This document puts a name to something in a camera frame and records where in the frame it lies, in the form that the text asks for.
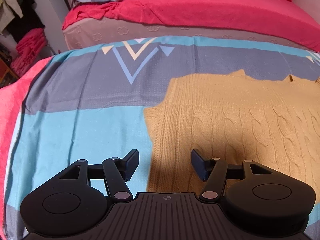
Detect red folded clothes pile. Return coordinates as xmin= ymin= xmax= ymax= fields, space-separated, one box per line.
xmin=10 ymin=28 xmax=47 ymax=77

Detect pink red blanket under sheet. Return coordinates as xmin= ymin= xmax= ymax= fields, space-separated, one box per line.
xmin=1 ymin=57 xmax=53 ymax=239

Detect dark hanging clothes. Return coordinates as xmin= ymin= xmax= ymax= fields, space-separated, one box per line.
xmin=1 ymin=0 xmax=45 ymax=43

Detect tan cable-knit cardigan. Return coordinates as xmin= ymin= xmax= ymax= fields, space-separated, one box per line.
xmin=144 ymin=70 xmax=319 ymax=193

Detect blue grey patterned bedsheet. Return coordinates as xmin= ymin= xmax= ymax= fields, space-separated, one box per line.
xmin=3 ymin=36 xmax=319 ymax=239

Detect red bed cover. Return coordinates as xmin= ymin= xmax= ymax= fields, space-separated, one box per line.
xmin=62 ymin=0 xmax=319 ymax=51

